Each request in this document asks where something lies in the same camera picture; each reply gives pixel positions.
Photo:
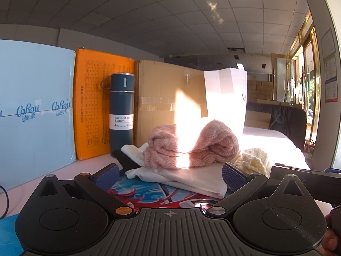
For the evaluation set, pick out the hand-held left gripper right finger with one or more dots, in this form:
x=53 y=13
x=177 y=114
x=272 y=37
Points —
x=235 y=175

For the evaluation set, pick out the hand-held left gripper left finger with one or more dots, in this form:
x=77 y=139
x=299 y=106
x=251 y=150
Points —
x=106 y=176

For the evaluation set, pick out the pink knitted sweater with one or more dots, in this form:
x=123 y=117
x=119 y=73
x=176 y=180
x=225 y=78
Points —
x=213 y=141

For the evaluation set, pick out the white garment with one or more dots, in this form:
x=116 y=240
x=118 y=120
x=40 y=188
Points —
x=191 y=177

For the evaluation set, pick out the person's right hand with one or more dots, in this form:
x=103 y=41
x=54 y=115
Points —
x=331 y=241

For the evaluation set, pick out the cream knitted garment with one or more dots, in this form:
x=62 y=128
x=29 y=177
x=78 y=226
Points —
x=254 y=160

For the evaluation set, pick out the dark cloth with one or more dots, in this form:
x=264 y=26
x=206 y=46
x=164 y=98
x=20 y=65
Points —
x=124 y=157

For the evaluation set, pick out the red blue printed desk mat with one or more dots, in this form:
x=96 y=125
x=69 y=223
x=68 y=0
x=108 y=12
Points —
x=149 y=194

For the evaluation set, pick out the flat cardboard sheet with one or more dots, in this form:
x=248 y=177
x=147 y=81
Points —
x=257 y=118

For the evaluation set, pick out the dark blue vacuum bottle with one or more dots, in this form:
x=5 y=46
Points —
x=121 y=106

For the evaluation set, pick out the orange printed box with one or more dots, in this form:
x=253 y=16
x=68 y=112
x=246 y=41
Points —
x=92 y=104

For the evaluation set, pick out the white paper bag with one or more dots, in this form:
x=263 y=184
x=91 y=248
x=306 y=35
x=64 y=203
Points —
x=226 y=96

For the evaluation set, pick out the stack of cardboard boxes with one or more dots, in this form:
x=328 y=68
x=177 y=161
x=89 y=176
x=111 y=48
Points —
x=259 y=88

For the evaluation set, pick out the brown cardboard box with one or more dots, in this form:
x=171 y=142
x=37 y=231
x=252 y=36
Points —
x=159 y=98

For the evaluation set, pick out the light blue printed carton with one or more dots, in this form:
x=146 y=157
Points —
x=34 y=112

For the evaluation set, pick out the blue flat sheet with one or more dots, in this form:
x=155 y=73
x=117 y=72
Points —
x=9 y=234

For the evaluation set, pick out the gold framed glass door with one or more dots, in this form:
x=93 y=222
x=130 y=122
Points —
x=301 y=69

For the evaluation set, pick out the wall poster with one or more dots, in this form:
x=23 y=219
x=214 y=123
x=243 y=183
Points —
x=329 y=66

